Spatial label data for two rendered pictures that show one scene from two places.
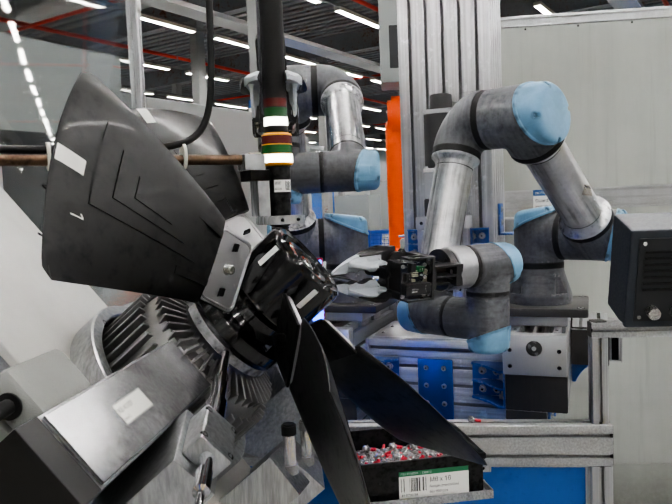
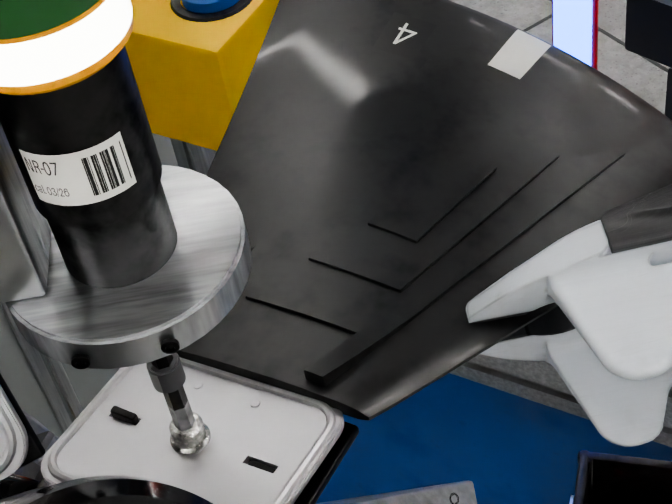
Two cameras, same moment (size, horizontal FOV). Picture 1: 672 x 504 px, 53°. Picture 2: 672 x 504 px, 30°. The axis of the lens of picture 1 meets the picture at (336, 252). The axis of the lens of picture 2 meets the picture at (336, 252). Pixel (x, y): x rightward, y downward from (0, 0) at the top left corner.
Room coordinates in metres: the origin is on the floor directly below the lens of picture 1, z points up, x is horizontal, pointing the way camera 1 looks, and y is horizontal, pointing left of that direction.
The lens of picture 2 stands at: (0.77, -0.10, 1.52)
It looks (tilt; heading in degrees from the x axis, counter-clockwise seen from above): 45 degrees down; 30
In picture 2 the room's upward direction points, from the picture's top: 11 degrees counter-clockwise
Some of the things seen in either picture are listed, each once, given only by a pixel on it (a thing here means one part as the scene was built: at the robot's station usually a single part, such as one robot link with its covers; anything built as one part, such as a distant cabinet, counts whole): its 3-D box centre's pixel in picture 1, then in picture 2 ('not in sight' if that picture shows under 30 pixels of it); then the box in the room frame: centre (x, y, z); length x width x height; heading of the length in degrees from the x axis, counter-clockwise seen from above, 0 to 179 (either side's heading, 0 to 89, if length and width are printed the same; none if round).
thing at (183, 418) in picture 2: not in sight; (171, 387); (0.96, 0.08, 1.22); 0.01 x 0.01 x 0.05
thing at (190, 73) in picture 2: not in sight; (173, 46); (1.35, 0.33, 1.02); 0.16 x 0.10 x 0.11; 84
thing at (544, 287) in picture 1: (539, 281); not in sight; (1.63, -0.49, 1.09); 0.15 x 0.15 x 0.10
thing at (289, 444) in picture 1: (289, 448); not in sight; (0.84, 0.07, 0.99); 0.02 x 0.02 x 0.06
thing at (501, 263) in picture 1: (487, 266); not in sight; (1.19, -0.27, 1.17); 0.11 x 0.08 x 0.09; 120
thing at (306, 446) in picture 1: (306, 441); not in sight; (0.92, 0.05, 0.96); 0.02 x 0.02 x 0.06
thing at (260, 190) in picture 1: (272, 189); (47, 154); (0.95, 0.09, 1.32); 0.09 x 0.07 x 0.10; 119
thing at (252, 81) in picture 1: (254, 96); not in sight; (0.98, 0.11, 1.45); 0.09 x 0.03 x 0.06; 175
